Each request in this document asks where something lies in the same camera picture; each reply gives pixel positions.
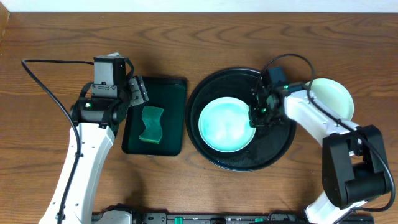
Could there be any green scrub sponge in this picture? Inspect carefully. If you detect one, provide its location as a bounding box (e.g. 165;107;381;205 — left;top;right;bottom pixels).
139;106;164;144

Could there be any mint green plate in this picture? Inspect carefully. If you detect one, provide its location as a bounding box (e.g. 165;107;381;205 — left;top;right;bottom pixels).
198;97;256;153
310;78;354;121

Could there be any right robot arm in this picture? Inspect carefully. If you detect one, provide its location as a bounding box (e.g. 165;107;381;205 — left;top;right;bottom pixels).
249;82;396;223

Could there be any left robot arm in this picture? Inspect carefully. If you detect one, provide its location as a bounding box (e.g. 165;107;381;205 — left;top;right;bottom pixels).
40;76;148;223

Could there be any black rectangular tray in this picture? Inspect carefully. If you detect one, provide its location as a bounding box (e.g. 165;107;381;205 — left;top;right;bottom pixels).
122;77;187;156

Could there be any round black tray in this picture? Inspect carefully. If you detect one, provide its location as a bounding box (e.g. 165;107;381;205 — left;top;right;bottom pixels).
185;67;296;172

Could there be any right black cable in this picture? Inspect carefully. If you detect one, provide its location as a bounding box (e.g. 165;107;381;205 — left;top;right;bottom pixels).
257;53;396;214

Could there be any black cable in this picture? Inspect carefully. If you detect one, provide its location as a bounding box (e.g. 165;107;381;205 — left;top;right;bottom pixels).
21;57;135;224
257;53;396;214

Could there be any left black cable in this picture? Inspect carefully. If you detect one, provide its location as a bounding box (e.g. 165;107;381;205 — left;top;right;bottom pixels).
21;57;135;224

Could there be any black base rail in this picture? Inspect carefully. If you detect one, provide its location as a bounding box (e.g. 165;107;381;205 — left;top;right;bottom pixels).
91;203;376;224

